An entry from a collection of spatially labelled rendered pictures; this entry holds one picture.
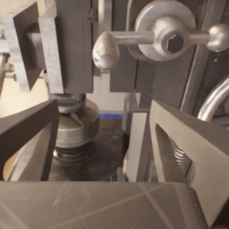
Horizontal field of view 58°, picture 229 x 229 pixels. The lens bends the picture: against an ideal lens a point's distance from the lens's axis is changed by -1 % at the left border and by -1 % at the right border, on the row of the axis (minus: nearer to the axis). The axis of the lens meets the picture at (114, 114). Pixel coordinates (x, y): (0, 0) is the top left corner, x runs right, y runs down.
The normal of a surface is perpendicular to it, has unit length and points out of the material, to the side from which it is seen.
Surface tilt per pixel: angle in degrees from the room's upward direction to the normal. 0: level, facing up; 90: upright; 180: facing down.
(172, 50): 90
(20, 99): 90
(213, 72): 90
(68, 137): 97
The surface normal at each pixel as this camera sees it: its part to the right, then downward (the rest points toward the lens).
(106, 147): 0.04, -0.80
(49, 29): 0.02, 0.62
